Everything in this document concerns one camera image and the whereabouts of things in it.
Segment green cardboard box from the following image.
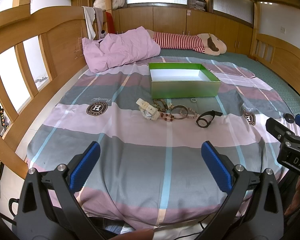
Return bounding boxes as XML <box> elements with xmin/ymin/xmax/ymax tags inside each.
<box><xmin>148</xmin><ymin>62</ymin><xmax>221</xmax><ymax>99</ymax></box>

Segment red cloth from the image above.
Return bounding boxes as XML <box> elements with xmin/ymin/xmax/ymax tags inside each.
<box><xmin>106</xmin><ymin>12</ymin><xmax>116</xmax><ymax>34</ymax></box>

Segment pale beaded bracelet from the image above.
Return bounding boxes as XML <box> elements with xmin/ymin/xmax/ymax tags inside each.
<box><xmin>185</xmin><ymin>106</ymin><xmax>198</xmax><ymax>119</ymax></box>

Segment striped plush doll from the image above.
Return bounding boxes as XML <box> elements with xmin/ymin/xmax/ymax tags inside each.
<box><xmin>147</xmin><ymin>30</ymin><xmax>227</xmax><ymax>56</ymax></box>

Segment wooden headboard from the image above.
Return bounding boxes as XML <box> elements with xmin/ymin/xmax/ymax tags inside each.
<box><xmin>0</xmin><ymin>5</ymin><xmax>87</xmax><ymax>178</ymax></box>

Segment white wrist watch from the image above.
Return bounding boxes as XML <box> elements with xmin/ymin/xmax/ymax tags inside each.
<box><xmin>136</xmin><ymin>98</ymin><xmax>160</xmax><ymax>121</ymax></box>

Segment wooden footboard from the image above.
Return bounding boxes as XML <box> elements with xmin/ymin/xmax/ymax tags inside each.
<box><xmin>249</xmin><ymin>2</ymin><xmax>300</xmax><ymax>95</ymax></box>

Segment hanging grey clothes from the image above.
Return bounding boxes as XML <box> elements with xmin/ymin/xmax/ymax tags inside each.
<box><xmin>83</xmin><ymin>7</ymin><xmax>106</xmax><ymax>40</ymax></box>

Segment plaid bed sheet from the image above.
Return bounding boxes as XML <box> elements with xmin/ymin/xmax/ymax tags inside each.
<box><xmin>27</xmin><ymin>57</ymin><xmax>292</xmax><ymax>229</ymax></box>

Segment black round cap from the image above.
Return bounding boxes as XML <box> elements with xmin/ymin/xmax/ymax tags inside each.
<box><xmin>283</xmin><ymin>113</ymin><xmax>295</xmax><ymax>124</ymax></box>

